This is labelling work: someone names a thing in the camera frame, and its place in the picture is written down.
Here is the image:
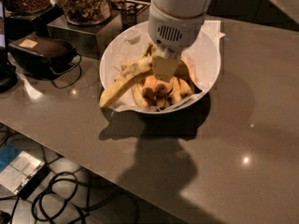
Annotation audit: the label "black cables on floor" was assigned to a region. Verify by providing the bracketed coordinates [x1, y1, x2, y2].
[0, 123, 125, 224]

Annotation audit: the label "black cable on table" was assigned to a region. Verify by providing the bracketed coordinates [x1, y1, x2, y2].
[50, 53, 83, 90]

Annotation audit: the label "bunch of small bananas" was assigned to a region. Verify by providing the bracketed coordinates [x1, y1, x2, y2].
[132, 61, 195, 111]

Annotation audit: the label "white paper liner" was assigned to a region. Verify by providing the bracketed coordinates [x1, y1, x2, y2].
[107, 19, 226, 113]

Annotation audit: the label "white blue box on floor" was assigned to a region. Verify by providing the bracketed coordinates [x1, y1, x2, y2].
[0, 144, 49, 200]

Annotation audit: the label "black device with label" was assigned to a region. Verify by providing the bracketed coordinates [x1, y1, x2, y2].
[8, 33, 78, 80]

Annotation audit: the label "metal stand block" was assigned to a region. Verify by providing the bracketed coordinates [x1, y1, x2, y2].
[48, 10, 122, 59]

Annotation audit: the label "upper back banana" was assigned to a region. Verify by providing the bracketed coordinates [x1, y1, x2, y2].
[121, 43, 155, 70]

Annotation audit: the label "white bowl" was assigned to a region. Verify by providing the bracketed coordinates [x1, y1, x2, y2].
[98, 20, 221, 115]

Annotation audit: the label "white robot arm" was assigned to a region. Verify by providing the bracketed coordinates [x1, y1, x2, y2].
[148, 0, 299, 81]

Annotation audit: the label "glass jar of granola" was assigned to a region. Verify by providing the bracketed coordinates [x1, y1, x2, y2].
[58, 0, 111, 26]

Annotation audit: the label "large front banana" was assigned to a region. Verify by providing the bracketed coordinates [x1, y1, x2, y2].
[99, 57, 153, 108]

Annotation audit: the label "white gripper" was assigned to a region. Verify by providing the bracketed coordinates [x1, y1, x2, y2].
[149, 0, 205, 82]

